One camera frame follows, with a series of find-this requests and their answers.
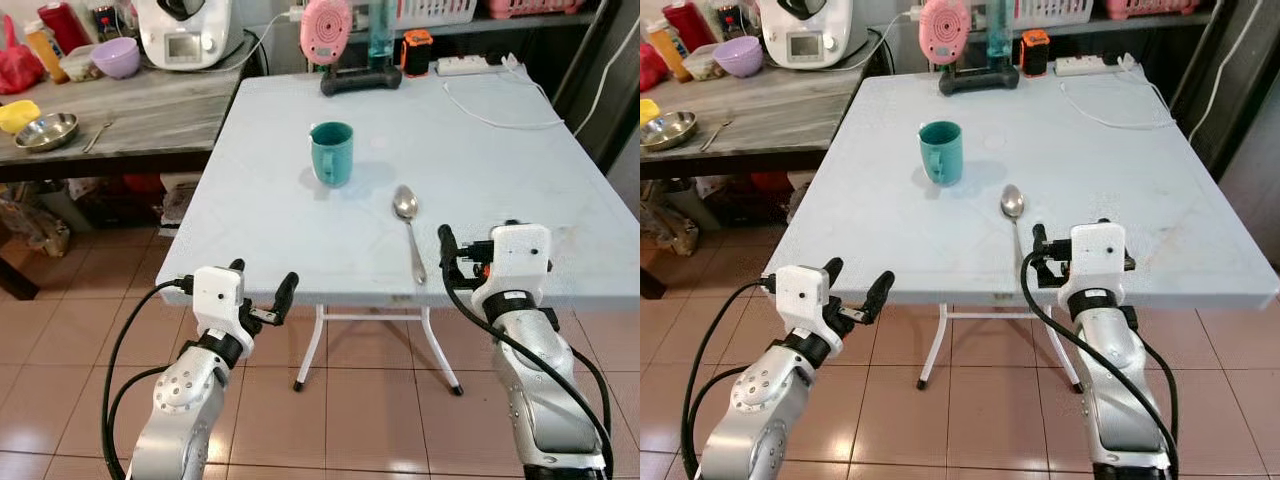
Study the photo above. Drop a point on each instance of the white folding table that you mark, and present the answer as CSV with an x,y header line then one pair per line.
x,y
920,240
300,230

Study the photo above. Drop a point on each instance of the clear plastic food container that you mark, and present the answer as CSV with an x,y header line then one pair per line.
x,y
78,64
705,65

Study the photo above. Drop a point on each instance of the red plastic bag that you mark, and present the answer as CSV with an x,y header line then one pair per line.
x,y
650,67
15,65

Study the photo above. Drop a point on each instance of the pink round fan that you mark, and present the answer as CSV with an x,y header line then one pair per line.
x,y
943,30
325,30

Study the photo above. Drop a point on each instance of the clear blue tube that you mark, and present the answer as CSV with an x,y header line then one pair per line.
x,y
1000,30
382,30

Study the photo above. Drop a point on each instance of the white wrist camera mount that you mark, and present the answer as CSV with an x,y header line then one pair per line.
x,y
1095,255
800,295
215,295
515,258

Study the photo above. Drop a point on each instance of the large steel spoon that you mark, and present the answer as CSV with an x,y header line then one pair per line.
x,y
405,203
1012,201

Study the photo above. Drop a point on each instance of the teal ceramic mug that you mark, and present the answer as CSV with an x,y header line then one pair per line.
x,y
332,153
941,152

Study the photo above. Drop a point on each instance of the white charger plug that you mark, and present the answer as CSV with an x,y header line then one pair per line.
x,y
912,13
293,13

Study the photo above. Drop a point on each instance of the small metal spoon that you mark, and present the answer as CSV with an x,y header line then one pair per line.
x,y
97,136
716,135

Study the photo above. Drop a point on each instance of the purple plastic bowl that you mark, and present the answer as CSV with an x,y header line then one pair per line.
x,y
740,55
117,57

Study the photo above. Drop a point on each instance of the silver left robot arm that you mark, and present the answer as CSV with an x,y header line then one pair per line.
x,y
760,420
185,405

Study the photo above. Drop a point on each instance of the steel bowl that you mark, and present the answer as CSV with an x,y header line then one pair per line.
x,y
46,131
668,130

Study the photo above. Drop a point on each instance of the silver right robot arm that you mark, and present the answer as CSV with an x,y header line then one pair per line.
x,y
1125,380
545,390

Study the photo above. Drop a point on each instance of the orange bottle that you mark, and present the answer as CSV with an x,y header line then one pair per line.
x,y
45,52
666,52

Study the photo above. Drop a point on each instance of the clear plastic bag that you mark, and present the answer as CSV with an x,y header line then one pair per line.
x,y
35,225
668,225

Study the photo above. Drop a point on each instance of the yellow plastic cup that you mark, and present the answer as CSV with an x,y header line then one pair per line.
x,y
17,115
648,110

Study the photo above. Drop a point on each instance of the black stand base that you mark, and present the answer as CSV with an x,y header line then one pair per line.
x,y
360,80
978,78

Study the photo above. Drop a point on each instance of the grey wooden side table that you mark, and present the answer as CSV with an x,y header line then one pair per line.
x,y
160,110
790,110

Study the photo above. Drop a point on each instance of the red canister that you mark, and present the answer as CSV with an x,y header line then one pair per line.
x,y
688,25
63,25

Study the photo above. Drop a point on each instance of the pink plastic basket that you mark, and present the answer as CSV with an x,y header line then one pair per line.
x,y
1150,8
535,8

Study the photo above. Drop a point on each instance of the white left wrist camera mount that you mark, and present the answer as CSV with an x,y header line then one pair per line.
x,y
215,295
800,295

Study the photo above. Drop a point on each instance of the white power strip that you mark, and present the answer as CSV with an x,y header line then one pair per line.
x,y
1088,65
470,65

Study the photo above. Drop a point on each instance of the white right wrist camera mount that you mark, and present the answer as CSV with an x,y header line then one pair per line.
x,y
1095,255
515,258

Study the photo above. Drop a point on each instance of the white kitchen appliance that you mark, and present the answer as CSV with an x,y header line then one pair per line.
x,y
185,30
805,30

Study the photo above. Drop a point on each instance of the white plastic basket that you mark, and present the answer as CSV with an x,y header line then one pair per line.
x,y
1055,10
438,10

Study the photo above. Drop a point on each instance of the orange and black device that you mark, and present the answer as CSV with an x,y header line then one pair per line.
x,y
1035,52
417,52

